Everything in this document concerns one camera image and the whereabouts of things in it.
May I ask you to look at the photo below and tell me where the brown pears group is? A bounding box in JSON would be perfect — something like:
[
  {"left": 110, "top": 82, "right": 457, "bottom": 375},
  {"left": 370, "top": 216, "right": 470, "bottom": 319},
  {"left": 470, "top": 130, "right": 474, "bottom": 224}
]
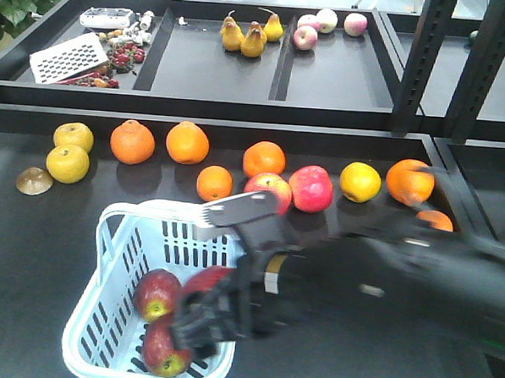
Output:
[{"left": 220, "top": 8, "right": 284, "bottom": 58}]

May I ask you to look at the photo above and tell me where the black back display table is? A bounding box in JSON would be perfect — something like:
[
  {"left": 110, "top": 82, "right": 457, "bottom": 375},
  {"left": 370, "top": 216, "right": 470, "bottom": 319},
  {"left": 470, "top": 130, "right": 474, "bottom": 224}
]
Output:
[{"left": 0, "top": 0, "right": 505, "bottom": 141}]

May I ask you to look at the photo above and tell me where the small orange front right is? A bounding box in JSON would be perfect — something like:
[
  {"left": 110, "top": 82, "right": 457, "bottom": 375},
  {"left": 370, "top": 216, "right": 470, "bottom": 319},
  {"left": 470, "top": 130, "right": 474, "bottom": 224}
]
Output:
[{"left": 416, "top": 209, "right": 454, "bottom": 233}]

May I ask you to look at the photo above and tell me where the brown half shell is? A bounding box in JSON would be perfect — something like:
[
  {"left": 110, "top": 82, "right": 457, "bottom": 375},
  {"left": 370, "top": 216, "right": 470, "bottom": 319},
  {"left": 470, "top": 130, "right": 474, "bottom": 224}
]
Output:
[{"left": 15, "top": 167, "right": 54, "bottom": 195}]

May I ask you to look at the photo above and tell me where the large orange with nub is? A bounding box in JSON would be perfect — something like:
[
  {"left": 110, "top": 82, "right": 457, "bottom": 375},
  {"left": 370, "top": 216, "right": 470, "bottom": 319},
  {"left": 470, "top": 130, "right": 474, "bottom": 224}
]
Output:
[{"left": 385, "top": 159, "right": 435, "bottom": 206}]

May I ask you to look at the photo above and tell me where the light blue plastic basket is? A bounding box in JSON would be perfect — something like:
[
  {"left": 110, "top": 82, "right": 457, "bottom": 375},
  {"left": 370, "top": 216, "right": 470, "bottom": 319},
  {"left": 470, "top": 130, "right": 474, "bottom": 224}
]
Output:
[{"left": 61, "top": 199, "right": 243, "bottom": 378}]

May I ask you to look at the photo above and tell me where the light red apple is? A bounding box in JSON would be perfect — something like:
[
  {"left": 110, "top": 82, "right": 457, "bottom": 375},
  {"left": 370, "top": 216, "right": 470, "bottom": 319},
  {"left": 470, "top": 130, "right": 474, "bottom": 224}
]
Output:
[
  {"left": 244, "top": 173, "right": 293, "bottom": 215},
  {"left": 288, "top": 165, "right": 334, "bottom": 213}
]

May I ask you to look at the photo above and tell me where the yellow orange fruit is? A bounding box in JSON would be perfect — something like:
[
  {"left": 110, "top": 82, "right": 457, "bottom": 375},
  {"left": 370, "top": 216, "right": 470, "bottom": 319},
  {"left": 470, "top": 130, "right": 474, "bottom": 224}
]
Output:
[{"left": 339, "top": 162, "right": 381, "bottom": 203}]

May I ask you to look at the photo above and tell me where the white device back table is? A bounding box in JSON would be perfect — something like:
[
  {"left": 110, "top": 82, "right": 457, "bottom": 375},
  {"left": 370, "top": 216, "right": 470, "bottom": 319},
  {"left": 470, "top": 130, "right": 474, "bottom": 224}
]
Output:
[{"left": 80, "top": 7, "right": 135, "bottom": 30}]

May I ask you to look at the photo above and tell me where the orange back left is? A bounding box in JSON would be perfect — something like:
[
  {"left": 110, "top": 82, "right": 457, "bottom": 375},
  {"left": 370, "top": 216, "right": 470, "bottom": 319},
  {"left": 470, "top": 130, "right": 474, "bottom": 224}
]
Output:
[{"left": 110, "top": 119, "right": 155, "bottom": 165}]

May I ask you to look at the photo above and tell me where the small orange left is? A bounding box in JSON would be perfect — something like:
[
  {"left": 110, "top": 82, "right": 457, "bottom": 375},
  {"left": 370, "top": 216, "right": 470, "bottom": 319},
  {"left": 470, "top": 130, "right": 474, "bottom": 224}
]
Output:
[{"left": 196, "top": 165, "right": 233, "bottom": 202}]

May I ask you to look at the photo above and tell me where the pink apple back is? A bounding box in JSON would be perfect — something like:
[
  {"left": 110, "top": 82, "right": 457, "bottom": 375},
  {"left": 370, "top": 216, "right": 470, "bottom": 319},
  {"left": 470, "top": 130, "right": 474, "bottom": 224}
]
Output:
[{"left": 293, "top": 25, "right": 318, "bottom": 52}]

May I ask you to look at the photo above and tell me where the white perforated tray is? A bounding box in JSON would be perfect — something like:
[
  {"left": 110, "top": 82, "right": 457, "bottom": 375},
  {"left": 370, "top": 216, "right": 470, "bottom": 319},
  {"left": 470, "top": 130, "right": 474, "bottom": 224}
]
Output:
[{"left": 30, "top": 32, "right": 108, "bottom": 85}]

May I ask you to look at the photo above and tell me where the small orange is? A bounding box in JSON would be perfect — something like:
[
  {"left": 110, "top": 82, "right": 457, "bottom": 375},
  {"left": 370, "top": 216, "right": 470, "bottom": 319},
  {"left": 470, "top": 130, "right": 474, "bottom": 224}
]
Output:
[
  {"left": 416, "top": 209, "right": 454, "bottom": 233},
  {"left": 196, "top": 165, "right": 233, "bottom": 202}
]

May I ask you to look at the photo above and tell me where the orange behind red apples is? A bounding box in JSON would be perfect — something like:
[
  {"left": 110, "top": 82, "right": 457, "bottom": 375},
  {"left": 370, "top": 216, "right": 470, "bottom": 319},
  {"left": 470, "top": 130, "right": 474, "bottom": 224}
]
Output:
[{"left": 242, "top": 140, "right": 287, "bottom": 178}]

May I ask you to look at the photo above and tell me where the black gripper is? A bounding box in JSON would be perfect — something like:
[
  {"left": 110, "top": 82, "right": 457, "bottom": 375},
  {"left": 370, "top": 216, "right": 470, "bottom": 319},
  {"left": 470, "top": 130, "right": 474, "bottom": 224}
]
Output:
[{"left": 170, "top": 190, "right": 305, "bottom": 349}]

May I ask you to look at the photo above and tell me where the light red apple right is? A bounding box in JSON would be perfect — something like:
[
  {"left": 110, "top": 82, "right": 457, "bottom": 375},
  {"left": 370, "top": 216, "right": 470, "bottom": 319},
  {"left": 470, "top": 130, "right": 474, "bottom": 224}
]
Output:
[{"left": 288, "top": 165, "right": 334, "bottom": 213}]

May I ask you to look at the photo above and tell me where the light red apple left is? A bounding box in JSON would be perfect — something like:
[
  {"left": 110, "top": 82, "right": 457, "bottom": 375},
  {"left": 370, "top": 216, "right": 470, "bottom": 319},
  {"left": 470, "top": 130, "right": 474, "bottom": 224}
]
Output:
[{"left": 244, "top": 173, "right": 293, "bottom": 215}]

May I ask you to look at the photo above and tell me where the dark red apple front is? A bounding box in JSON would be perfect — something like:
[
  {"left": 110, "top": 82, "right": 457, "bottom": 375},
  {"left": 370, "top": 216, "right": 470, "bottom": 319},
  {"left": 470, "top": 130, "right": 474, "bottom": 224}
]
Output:
[{"left": 141, "top": 315, "right": 193, "bottom": 378}]

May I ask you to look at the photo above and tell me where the black right display table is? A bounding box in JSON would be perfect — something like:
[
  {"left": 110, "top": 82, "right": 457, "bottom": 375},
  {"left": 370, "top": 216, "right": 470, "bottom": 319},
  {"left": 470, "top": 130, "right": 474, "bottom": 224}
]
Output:
[{"left": 434, "top": 138, "right": 505, "bottom": 255}]

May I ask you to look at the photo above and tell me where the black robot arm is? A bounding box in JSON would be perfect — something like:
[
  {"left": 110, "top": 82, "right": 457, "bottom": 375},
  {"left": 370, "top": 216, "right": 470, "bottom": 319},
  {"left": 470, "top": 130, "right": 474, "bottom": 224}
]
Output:
[{"left": 171, "top": 190, "right": 505, "bottom": 378}]

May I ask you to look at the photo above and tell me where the orange back middle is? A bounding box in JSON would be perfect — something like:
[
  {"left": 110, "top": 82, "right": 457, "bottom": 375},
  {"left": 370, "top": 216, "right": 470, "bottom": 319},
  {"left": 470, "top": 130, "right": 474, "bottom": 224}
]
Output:
[{"left": 165, "top": 121, "right": 210, "bottom": 165}]

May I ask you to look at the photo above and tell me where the yellow pear fruit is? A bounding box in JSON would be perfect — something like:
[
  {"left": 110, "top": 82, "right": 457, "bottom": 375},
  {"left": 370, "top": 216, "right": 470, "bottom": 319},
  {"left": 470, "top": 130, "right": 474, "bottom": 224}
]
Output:
[
  {"left": 46, "top": 145, "right": 90, "bottom": 184},
  {"left": 52, "top": 122, "right": 94, "bottom": 153}
]

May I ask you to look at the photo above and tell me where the dark red apple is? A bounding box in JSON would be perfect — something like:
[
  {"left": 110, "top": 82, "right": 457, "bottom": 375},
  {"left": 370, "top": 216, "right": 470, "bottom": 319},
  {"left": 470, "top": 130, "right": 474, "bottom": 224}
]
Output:
[
  {"left": 141, "top": 315, "right": 193, "bottom": 378},
  {"left": 133, "top": 269, "right": 182, "bottom": 323},
  {"left": 181, "top": 265, "right": 233, "bottom": 298}
]

